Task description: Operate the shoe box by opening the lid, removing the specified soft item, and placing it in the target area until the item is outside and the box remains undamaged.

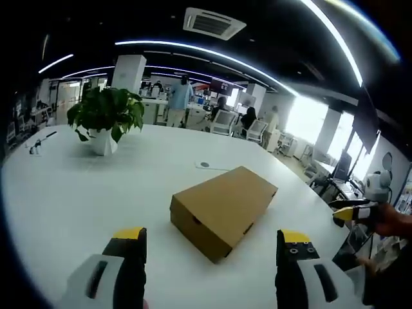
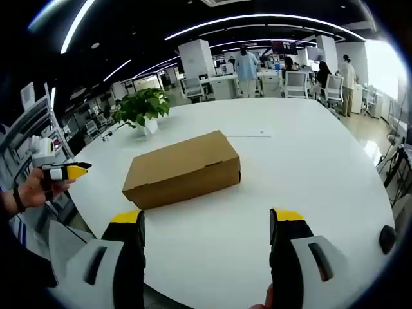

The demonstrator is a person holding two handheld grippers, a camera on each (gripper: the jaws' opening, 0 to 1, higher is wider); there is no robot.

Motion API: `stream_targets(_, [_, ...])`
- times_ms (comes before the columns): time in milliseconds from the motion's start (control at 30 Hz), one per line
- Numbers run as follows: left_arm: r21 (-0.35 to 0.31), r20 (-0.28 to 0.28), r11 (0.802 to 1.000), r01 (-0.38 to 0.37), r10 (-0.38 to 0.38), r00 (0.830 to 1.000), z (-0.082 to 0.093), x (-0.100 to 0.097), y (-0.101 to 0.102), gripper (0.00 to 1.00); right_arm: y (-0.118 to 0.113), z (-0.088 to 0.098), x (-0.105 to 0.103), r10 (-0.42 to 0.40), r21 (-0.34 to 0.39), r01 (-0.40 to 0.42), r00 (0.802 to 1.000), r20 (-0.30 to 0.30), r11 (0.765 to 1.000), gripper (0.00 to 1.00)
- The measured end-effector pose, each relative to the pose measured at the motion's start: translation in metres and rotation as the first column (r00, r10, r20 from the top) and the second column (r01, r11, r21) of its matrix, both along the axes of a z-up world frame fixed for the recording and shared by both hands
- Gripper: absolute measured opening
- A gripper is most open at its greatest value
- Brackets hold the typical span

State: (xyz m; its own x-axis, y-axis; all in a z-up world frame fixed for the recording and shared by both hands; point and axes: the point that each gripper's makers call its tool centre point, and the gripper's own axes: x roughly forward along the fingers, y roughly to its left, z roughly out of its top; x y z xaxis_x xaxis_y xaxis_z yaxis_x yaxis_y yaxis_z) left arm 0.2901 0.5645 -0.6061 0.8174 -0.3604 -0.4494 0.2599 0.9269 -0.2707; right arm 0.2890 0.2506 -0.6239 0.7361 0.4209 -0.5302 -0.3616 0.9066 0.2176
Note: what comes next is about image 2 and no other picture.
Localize white office chair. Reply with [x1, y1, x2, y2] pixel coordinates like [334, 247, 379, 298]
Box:
[283, 70, 309, 98]
[321, 73, 344, 112]
[180, 77, 204, 103]

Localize black wristband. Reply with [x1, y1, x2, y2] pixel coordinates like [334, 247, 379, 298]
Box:
[12, 185, 26, 214]

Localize green potted plant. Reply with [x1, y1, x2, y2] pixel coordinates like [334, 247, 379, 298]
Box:
[111, 87, 171, 136]

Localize wall display screen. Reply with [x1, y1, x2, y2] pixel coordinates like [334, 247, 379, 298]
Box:
[270, 40, 297, 55]

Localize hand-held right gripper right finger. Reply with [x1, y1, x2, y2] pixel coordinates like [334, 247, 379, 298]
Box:
[268, 207, 358, 309]

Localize person's right hand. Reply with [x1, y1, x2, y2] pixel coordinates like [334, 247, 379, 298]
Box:
[249, 283, 274, 309]

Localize person's left hand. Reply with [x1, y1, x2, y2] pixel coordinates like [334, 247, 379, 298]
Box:
[17, 167, 77, 209]

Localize black computer mouse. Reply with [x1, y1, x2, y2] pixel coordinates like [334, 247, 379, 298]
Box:
[378, 225, 397, 255]

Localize white metal shelf rack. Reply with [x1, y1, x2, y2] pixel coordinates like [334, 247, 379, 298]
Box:
[6, 82, 75, 168]

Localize white paper sheet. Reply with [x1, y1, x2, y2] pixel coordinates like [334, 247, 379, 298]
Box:
[225, 127, 273, 138]

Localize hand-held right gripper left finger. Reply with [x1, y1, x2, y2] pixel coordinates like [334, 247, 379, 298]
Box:
[51, 209, 146, 309]

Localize brown cardboard shoe box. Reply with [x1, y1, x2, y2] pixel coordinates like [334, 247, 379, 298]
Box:
[122, 129, 241, 211]

